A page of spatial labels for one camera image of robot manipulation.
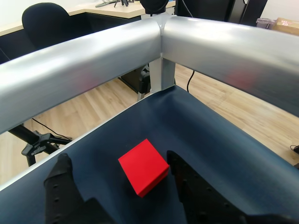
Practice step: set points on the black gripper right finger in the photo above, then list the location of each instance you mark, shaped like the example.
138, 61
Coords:
205, 205

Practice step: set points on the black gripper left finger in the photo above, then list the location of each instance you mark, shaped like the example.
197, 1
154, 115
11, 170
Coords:
60, 198

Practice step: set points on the red cube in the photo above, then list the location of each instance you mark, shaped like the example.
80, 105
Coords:
142, 168

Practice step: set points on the cardboard box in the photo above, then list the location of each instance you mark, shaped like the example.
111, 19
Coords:
287, 26

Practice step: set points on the black stand base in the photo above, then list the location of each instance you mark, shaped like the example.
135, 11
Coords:
39, 140

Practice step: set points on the silver metal table railing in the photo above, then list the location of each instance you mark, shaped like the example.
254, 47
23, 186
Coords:
93, 58

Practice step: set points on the black office chair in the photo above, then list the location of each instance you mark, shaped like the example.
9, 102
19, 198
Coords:
44, 23

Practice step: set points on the grey waste bin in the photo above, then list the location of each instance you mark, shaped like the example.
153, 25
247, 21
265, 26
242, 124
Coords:
265, 23

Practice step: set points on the light wood office desk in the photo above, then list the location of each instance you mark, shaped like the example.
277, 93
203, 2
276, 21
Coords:
105, 10

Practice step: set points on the black cabinet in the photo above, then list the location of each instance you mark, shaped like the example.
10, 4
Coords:
210, 10

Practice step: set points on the black round device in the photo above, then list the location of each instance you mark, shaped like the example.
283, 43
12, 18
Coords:
154, 5

